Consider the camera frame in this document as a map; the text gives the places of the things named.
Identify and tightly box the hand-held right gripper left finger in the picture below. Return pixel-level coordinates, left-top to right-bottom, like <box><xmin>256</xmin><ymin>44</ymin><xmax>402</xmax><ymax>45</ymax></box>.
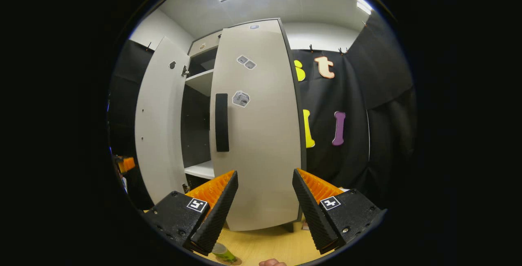
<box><xmin>144</xmin><ymin>170</ymin><xmax>239</xmax><ymax>256</ymax></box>

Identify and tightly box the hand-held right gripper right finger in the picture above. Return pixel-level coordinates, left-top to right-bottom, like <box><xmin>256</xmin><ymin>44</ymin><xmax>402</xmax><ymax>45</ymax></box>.
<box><xmin>292</xmin><ymin>168</ymin><xmax>386</xmax><ymax>255</ymax></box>

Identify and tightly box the green label plastic bottle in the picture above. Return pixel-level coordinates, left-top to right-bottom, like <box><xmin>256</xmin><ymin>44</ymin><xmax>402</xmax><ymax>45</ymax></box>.
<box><xmin>211</xmin><ymin>242</ymin><xmax>238</xmax><ymax>263</ymax></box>

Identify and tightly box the light grey cabinet door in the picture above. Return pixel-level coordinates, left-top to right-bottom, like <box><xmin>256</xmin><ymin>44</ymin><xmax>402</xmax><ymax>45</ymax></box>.
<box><xmin>209</xmin><ymin>19</ymin><xmax>303</xmax><ymax>232</ymax></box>
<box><xmin>134</xmin><ymin>36</ymin><xmax>192</xmax><ymax>206</ymax></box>

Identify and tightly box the round cork coaster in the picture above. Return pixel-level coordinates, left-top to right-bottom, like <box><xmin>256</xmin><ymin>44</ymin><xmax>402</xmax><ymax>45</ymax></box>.
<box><xmin>212</xmin><ymin>255</ymin><xmax>243</xmax><ymax>266</ymax></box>

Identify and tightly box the grey cabinet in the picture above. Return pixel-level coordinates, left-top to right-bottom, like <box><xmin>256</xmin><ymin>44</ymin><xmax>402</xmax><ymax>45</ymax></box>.
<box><xmin>181</xmin><ymin>18</ymin><xmax>307</xmax><ymax>234</ymax></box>

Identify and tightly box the black door handle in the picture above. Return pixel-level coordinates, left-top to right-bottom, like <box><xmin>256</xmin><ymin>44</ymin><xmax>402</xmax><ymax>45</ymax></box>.
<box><xmin>215</xmin><ymin>93</ymin><xmax>230</xmax><ymax>153</ymax></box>

